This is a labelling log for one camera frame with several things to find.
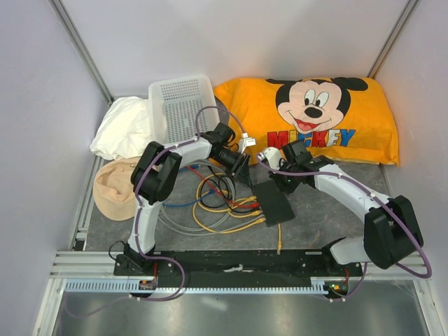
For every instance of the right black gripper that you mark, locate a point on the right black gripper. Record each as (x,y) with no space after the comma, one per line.
(288,189)

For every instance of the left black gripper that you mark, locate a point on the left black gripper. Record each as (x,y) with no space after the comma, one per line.
(241,169)

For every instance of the black network switch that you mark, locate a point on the black network switch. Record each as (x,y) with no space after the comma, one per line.
(273,203)

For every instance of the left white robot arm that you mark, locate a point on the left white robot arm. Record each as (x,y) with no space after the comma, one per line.
(156,172)

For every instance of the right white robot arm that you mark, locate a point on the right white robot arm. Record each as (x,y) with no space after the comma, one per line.
(390,228)

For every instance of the white plastic basket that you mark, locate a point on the white plastic basket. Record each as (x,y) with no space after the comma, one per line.
(179,107)

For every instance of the orange Mickey pillow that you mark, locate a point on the orange Mickey pillow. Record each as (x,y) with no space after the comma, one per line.
(343,118)

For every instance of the white cloth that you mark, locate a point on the white cloth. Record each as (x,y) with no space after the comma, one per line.
(125,130)

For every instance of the beige hat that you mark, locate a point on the beige hat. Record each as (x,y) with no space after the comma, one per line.
(113,191)

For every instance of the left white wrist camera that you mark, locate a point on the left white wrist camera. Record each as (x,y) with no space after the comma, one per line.
(245,142)

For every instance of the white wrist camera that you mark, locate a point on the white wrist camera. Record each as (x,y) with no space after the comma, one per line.
(245,142)
(272,157)

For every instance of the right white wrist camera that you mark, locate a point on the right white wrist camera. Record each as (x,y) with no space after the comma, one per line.
(272,157)

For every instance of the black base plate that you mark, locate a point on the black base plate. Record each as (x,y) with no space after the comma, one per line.
(237,269)

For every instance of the right aluminium frame post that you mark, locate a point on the right aluminium frame post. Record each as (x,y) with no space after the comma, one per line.
(393,36)

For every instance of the aluminium frame post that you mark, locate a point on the aluminium frame post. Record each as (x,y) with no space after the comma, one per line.
(80,46)
(393,36)

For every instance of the aluminium rail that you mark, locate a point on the aluminium rail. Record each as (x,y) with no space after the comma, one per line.
(98,265)

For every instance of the slotted cable duct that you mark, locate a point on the slotted cable duct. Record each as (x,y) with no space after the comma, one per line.
(135,286)

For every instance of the left aluminium frame post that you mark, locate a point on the left aluminium frame post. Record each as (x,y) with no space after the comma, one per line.
(80,46)

